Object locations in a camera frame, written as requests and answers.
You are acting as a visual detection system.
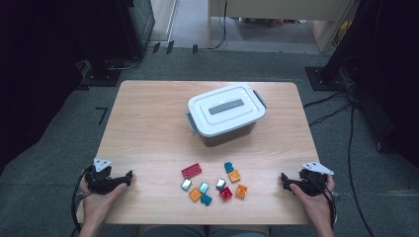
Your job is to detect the black curtain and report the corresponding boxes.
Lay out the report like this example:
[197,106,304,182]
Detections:
[0,0,133,174]
[324,0,419,167]

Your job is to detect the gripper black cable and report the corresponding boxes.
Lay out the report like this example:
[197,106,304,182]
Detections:
[70,165,94,232]
[309,176,339,229]

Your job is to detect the long red toy block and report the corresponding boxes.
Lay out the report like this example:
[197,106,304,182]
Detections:
[181,162,203,180]

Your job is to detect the clear grey storage box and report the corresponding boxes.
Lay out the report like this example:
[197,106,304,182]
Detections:
[186,112,262,148]

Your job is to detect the square red toy block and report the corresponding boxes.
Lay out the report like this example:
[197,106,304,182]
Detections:
[218,186,234,202]

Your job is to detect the hanging black cable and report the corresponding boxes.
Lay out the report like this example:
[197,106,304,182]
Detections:
[210,0,229,50]

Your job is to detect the yellow object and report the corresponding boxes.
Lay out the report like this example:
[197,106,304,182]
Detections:
[335,20,353,45]

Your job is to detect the person's left hand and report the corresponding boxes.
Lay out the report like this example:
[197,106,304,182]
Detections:
[78,178,128,227]

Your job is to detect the dark cabinet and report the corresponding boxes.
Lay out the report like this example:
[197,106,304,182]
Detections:
[126,0,156,59]

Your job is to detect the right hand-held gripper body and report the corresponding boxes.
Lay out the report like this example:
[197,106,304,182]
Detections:
[293,160,335,198]

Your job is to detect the person's right hand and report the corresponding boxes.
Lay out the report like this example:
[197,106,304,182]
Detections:
[289,175,337,225]

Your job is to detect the white box lid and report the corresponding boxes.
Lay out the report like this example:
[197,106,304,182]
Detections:
[187,83,267,138]

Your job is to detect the long black floor cable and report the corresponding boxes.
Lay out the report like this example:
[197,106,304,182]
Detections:
[347,104,376,237]

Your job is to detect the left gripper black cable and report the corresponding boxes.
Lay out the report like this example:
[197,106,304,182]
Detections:
[70,165,94,232]

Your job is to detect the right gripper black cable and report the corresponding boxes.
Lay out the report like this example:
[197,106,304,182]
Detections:
[309,176,339,229]

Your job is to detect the black stand base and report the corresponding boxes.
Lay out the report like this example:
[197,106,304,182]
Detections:
[80,58,124,89]
[304,65,348,93]

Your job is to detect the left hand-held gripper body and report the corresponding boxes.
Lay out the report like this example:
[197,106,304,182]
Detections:
[84,157,117,196]

